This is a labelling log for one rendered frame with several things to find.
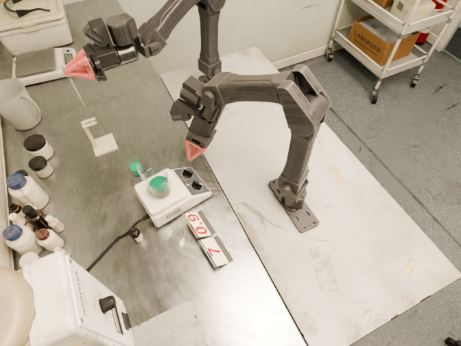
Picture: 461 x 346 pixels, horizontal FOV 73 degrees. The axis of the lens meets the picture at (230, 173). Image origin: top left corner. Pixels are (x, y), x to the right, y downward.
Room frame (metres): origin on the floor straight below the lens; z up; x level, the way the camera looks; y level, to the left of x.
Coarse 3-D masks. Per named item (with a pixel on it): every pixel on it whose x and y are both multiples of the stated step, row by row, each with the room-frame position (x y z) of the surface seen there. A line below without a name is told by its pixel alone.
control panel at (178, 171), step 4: (188, 168) 0.60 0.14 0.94; (176, 172) 0.57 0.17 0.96; (180, 172) 0.57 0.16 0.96; (180, 176) 0.55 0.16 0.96; (184, 176) 0.56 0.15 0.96; (192, 176) 0.57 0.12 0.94; (196, 176) 0.57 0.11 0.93; (184, 180) 0.54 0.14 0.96; (188, 180) 0.55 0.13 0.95; (192, 180) 0.55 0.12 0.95; (196, 180) 0.56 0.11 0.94; (200, 180) 0.56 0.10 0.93; (184, 184) 0.52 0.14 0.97; (188, 184) 0.53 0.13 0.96; (188, 188) 0.51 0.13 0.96; (192, 188) 0.51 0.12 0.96; (204, 188) 0.53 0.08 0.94; (192, 192) 0.50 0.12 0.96; (196, 192) 0.50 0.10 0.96; (200, 192) 0.50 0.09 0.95; (204, 192) 0.51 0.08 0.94
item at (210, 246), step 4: (204, 240) 0.35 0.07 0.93; (208, 240) 0.36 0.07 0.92; (212, 240) 0.36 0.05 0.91; (204, 244) 0.34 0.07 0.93; (208, 244) 0.34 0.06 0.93; (212, 244) 0.35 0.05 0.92; (208, 248) 0.33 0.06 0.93; (212, 248) 0.33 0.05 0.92; (216, 248) 0.34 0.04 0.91; (212, 252) 0.32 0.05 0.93; (216, 252) 0.32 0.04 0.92; (220, 252) 0.33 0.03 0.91; (212, 256) 0.31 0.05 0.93; (216, 256) 0.31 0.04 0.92; (220, 256) 0.31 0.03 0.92; (216, 260) 0.30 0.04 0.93; (220, 260) 0.30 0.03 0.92; (224, 260) 0.30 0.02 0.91; (216, 264) 0.28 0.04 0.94
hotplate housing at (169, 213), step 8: (192, 168) 0.61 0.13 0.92; (176, 176) 0.55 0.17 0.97; (136, 192) 0.49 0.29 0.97; (208, 192) 0.51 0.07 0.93; (184, 200) 0.46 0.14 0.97; (192, 200) 0.47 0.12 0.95; (200, 200) 0.49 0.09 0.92; (144, 208) 0.46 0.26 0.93; (168, 208) 0.44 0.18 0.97; (176, 208) 0.44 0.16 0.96; (184, 208) 0.46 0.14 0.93; (144, 216) 0.43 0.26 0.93; (152, 216) 0.41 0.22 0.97; (160, 216) 0.41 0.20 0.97; (168, 216) 0.43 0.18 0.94; (176, 216) 0.44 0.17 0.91; (160, 224) 0.41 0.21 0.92
